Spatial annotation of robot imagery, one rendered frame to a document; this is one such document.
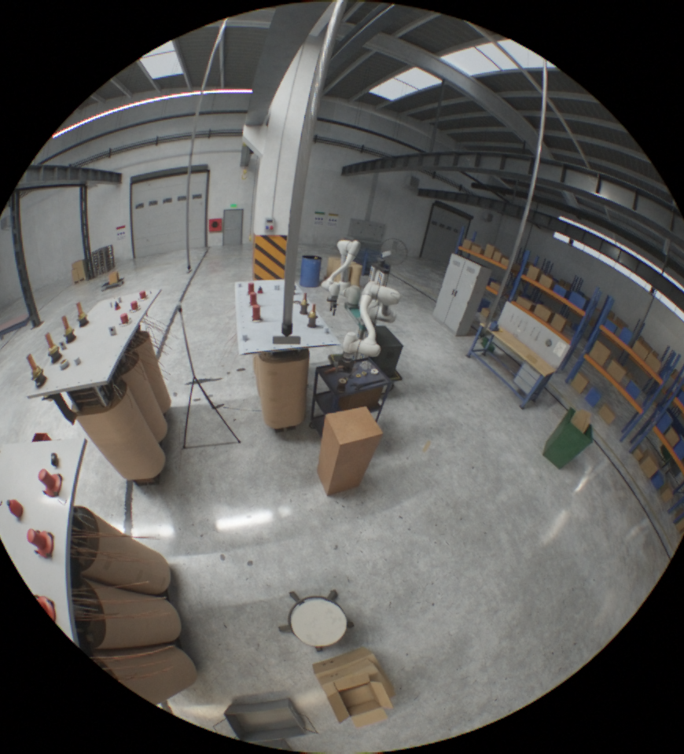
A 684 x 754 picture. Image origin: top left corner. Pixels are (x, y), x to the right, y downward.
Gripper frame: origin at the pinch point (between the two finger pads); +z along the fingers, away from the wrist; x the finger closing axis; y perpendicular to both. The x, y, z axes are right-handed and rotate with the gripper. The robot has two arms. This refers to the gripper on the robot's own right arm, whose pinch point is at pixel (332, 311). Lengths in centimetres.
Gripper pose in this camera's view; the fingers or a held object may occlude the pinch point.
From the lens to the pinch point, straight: 310.5
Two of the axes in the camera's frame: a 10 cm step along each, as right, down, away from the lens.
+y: 9.4, -0.8, 3.3
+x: -3.0, -6.3, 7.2
